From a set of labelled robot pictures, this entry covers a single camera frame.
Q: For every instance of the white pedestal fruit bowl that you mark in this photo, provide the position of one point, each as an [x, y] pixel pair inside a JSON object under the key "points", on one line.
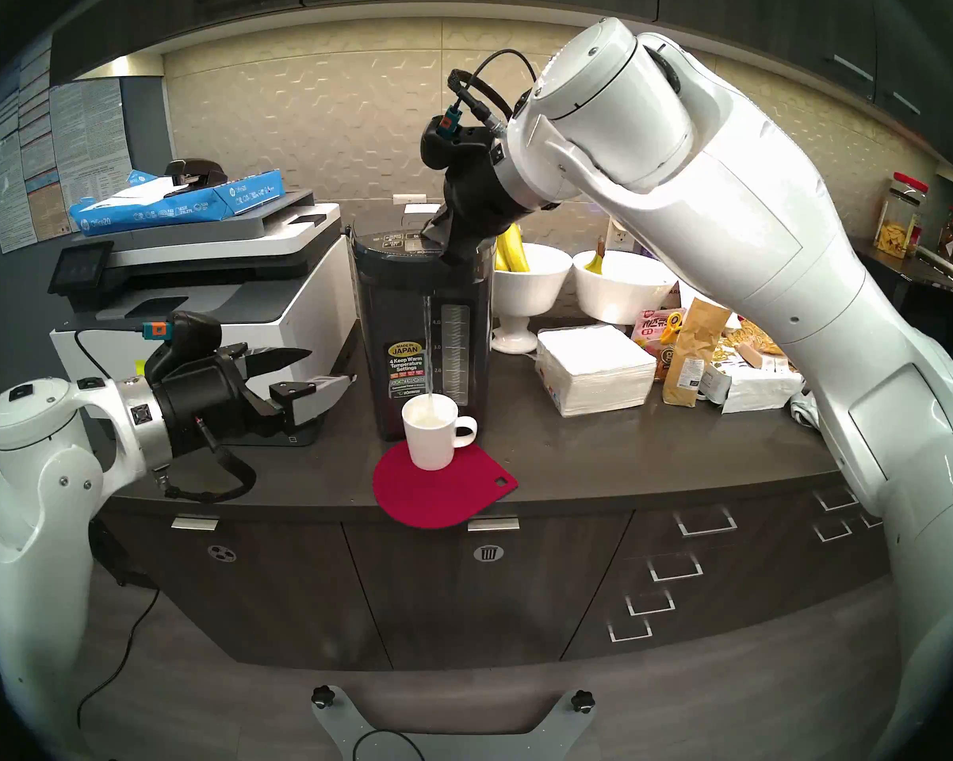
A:
{"points": [[532, 292]]}

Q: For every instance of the silver metal bar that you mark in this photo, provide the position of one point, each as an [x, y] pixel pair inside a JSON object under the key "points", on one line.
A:
{"points": [[952, 266]]}

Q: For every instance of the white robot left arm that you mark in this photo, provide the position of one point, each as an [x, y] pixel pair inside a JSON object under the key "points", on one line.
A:
{"points": [[32, 482]]}

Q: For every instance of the red silicone mat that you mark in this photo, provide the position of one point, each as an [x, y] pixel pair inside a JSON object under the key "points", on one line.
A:
{"points": [[445, 498]]}

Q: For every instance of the white plug-in wall device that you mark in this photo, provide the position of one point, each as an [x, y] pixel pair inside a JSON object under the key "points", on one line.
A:
{"points": [[619, 240]]}

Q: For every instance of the yellow plastic clip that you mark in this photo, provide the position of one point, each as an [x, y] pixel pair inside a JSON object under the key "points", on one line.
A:
{"points": [[671, 327]]}

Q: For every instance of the blue printer paper ream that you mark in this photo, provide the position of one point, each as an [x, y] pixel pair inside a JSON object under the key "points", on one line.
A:
{"points": [[128, 212]]}

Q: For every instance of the yellow banana bunch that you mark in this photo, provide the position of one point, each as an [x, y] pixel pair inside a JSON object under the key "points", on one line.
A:
{"points": [[514, 252]]}

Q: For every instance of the dark lower cabinets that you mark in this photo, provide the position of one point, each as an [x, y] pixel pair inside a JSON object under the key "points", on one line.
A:
{"points": [[445, 601]]}

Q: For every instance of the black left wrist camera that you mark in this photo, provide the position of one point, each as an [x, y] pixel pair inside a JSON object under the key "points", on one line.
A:
{"points": [[195, 331]]}

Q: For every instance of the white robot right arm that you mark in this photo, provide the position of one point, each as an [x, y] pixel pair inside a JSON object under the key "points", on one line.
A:
{"points": [[762, 236]]}

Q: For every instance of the white paper napkin stack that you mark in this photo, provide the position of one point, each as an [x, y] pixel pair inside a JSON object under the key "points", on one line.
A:
{"points": [[595, 371]]}

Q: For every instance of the large wall notice poster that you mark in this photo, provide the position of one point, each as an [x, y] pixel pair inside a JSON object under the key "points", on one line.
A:
{"points": [[17, 157]]}

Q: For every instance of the brown paper coffee bag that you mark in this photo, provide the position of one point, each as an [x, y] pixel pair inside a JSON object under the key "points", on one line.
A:
{"points": [[694, 347]]}

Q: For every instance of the white wide bowl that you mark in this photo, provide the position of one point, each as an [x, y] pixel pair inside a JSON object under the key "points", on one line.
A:
{"points": [[627, 292]]}

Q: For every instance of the red pink snack packet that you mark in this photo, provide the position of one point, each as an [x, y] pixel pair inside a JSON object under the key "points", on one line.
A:
{"points": [[649, 327]]}

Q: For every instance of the black star knob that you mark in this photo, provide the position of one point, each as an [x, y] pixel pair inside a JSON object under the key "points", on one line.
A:
{"points": [[322, 696], [581, 700]]}

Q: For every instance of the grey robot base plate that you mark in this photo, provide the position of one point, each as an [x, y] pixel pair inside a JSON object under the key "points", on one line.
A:
{"points": [[342, 728]]}

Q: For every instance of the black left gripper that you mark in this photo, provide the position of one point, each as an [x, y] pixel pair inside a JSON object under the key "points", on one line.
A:
{"points": [[199, 399]]}

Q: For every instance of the white ceramic mug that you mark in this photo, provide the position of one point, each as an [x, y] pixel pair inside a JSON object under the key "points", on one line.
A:
{"points": [[429, 442]]}

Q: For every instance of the red capped sauce bottle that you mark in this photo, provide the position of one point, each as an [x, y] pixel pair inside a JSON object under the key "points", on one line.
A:
{"points": [[950, 232]]}

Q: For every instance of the small wall notice sheet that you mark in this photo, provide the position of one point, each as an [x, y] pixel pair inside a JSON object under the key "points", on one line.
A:
{"points": [[88, 141]]}

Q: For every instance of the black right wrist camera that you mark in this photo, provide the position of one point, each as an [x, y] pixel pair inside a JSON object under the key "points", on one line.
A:
{"points": [[457, 145]]}

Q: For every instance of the black stapler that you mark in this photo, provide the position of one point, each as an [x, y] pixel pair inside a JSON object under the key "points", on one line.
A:
{"points": [[195, 171]]}

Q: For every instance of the white grey office printer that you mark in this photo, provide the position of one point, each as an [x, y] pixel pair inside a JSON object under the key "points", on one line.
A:
{"points": [[231, 292]]}

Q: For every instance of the black microwave oven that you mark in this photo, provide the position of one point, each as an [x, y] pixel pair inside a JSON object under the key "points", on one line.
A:
{"points": [[920, 292]]}

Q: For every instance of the checkered kitchen cloth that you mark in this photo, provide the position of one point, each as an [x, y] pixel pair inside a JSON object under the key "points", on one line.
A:
{"points": [[803, 409]]}

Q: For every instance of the black electric water dispenser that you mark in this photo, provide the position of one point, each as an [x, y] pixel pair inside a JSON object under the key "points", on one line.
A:
{"points": [[413, 315]]}

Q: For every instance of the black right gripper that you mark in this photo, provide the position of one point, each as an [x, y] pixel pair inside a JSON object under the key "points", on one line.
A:
{"points": [[480, 193]]}

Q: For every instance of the clear jar red lid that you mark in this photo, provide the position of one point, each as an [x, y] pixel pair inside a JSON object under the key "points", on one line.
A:
{"points": [[901, 228]]}

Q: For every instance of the white wall outlet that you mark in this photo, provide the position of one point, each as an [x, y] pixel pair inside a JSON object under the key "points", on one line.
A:
{"points": [[409, 199]]}

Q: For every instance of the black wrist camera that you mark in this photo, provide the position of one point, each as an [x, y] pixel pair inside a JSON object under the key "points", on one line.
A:
{"points": [[457, 145], [195, 331]]}

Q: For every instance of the white printed packet bag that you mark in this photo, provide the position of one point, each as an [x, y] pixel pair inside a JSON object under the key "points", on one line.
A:
{"points": [[754, 391]]}

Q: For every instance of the yellow snack packet pile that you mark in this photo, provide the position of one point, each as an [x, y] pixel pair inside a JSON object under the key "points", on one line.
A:
{"points": [[750, 339]]}

